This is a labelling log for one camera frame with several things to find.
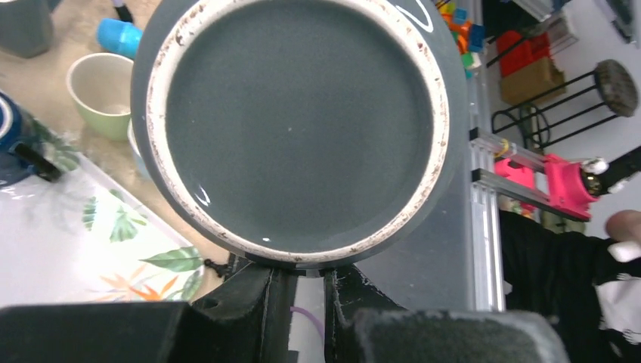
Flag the dark grey round mug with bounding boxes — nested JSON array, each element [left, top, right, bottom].
[[131, 1, 467, 270]]

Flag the colourful toy blocks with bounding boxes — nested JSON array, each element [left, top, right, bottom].
[[434, 1, 485, 79]]

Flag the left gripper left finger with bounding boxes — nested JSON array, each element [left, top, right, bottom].
[[1, 264, 296, 362]]

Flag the dark grey angular mug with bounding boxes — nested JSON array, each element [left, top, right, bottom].
[[1, 0, 54, 58]]

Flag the floral serving tray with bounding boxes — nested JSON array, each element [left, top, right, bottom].
[[1, 125, 205, 306]]

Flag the light blue mug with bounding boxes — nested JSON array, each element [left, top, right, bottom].
[[127, 119, 151, 180]]

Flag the dark blue mug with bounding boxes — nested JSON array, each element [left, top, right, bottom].
[[1, 93, 62, 187]]

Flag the pink clamp fixture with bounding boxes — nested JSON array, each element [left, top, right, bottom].
[[494, 154, 609, 222]]

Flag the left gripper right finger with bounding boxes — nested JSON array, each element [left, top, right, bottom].
[[324, 265, 569, 362]]

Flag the black stool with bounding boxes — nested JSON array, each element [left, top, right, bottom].
[[491, 59, 640, 151]]

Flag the light green mug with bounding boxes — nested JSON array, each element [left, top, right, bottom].
[[66, 52, 134, 141]]

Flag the black screw near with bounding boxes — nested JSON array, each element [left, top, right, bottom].
[[203, 259, 229, 278]]

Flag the red and cardboard boxes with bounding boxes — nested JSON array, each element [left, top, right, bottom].
[[496, 30, 565, 105]]

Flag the aluminium frame rail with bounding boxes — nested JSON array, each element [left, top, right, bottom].
[[466, 0, 592, 312]]

